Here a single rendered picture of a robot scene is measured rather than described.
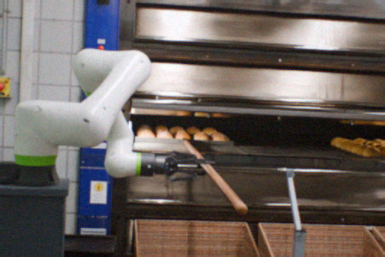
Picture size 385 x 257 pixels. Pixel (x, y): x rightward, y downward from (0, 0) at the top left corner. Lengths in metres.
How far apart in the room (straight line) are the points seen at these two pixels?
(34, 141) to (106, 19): 1.25
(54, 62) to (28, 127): 1.20
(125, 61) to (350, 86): 1.45
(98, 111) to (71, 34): 1.26
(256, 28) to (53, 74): 1.00
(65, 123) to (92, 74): 0.42
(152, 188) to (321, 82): 0.98
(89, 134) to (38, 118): 0.16
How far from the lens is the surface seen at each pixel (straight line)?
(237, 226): 3.15
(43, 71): 3.08
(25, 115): 1.90
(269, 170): 2.78
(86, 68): 2.22
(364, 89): 3.28
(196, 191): 3.12
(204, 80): 3.08
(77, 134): 1.83
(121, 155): 2.48
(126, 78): 2.06
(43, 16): 3.09
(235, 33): 3.10
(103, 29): 3.03
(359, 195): 3.32
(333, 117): 3.07
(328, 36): 3.22
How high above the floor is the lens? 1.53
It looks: 4 degrees down
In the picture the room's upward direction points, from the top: 3 degrees clockwise
